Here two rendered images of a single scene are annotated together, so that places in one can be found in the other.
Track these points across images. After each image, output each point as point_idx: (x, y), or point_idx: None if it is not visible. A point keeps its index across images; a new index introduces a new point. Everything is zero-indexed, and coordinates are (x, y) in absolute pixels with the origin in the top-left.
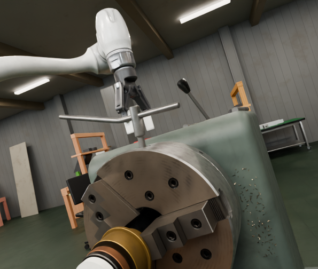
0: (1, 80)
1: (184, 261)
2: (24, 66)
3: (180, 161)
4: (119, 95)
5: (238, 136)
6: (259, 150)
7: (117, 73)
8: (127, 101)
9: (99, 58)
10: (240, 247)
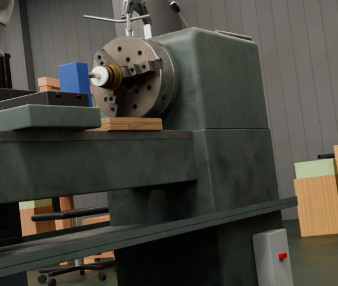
0: None
1: (139, 92)
2: None
3: (144, 42)
4: (125, 7)
5: (186, 40)
6: (200, 51)
7: None
8: (130, 12)
9: None
10: (179, 108)
